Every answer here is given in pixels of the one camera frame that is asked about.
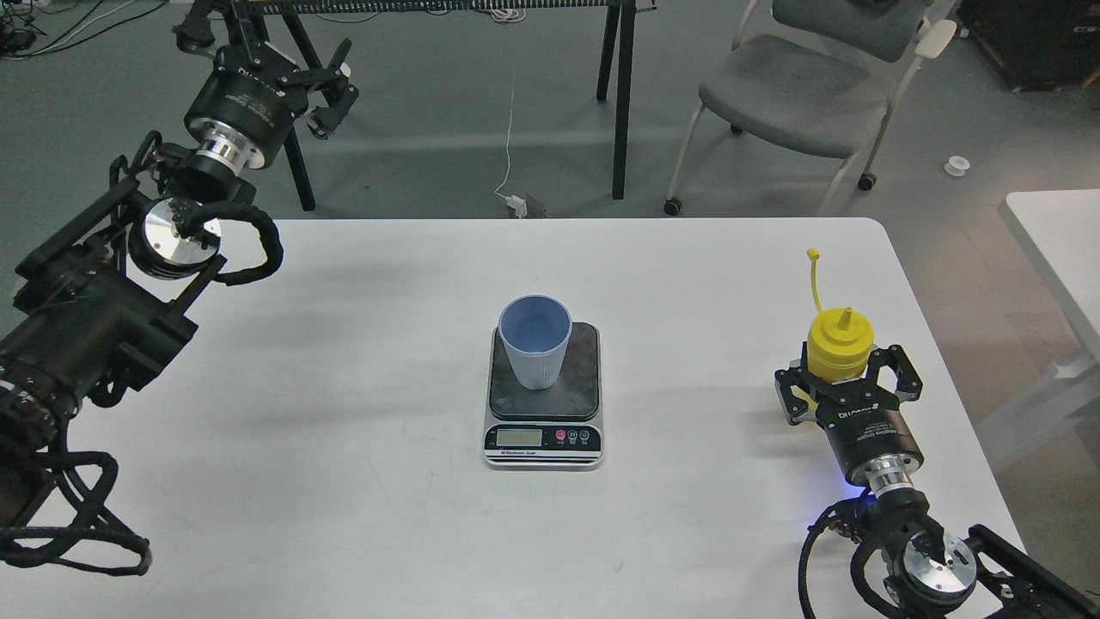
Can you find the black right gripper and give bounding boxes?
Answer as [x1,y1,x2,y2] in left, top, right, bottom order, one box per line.
[774,344,925,493]

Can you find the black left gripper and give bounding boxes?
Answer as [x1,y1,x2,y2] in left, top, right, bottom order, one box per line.
[172,0,360,172]

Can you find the yellow squeeze bottle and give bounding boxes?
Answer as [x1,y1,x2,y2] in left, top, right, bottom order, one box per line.
[806,248,875,383]

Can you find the blue ribbed plastic cup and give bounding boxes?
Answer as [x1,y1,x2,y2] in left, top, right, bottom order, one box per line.
[498,295,572,390]

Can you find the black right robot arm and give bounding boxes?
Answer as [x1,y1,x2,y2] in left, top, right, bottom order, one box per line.
[774,345,1099,618]

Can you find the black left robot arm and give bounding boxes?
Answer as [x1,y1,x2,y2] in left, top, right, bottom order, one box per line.
[3,1,372,576]

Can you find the digital kitchen scale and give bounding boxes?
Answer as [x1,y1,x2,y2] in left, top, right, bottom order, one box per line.
[483,322,606,471]

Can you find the small white spool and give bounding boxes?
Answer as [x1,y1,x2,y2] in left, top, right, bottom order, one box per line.
[943,154,971,179]

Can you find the white side table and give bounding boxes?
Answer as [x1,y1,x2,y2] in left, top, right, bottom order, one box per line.
[975,189,1099,473]

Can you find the grey office chair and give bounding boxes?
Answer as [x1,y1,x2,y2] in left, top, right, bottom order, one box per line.
[663,1,957,215]

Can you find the black-legged background table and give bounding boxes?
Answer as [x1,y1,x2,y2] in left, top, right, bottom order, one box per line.
[194,0,658,213]

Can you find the black cabinet in corner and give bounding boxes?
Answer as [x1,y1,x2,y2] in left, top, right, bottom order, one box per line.
[956,1,1099,93]

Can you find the white cable with plug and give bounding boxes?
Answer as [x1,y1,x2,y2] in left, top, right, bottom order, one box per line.
[495,64,548,219]

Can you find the cables on floor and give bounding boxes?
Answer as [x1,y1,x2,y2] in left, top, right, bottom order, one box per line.
[0,0,168,60]

